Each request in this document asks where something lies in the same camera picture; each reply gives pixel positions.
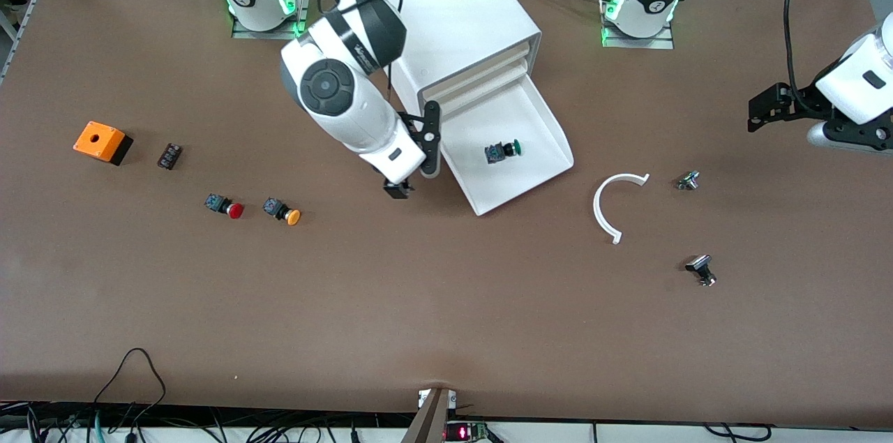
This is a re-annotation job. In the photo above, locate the green mushroom push button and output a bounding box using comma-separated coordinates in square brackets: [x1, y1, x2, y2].
[486, 139, 523, 165]

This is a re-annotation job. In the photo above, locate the orange mushroom push button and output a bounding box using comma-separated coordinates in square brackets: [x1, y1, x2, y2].
[263, 197, 302, 226]

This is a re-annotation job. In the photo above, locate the red mushroom push button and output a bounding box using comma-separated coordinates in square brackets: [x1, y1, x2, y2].
[204, 194, 245, 220]

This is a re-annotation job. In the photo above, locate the white curved plastic arc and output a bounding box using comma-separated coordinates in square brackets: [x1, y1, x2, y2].
[593, 173, 651, 246]

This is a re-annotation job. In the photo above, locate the device with red display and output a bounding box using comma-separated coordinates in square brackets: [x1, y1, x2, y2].
[444, 421, 490, 442]

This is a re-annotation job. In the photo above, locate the orange box with hole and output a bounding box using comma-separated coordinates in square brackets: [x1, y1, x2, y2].
[73, 121, 133, 166]

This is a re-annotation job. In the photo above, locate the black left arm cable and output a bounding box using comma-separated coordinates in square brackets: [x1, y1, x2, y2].
[783, 0, 817, 116]

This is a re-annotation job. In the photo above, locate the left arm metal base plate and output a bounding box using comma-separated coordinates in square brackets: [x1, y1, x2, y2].
[601, 0, 675, 50]

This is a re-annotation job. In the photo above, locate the black knob switch part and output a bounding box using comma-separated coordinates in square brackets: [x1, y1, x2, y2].
[685, 255, 717, 287]

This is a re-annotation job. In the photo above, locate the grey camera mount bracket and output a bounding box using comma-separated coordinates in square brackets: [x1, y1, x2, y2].
[401, 387, 458, 443]

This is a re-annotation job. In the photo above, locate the thin black looped cable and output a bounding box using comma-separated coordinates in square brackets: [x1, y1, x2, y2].
[94, 348, 167, 423]

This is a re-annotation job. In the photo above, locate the black floor cable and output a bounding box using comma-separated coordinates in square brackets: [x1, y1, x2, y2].
[701, 423, 772, 442]

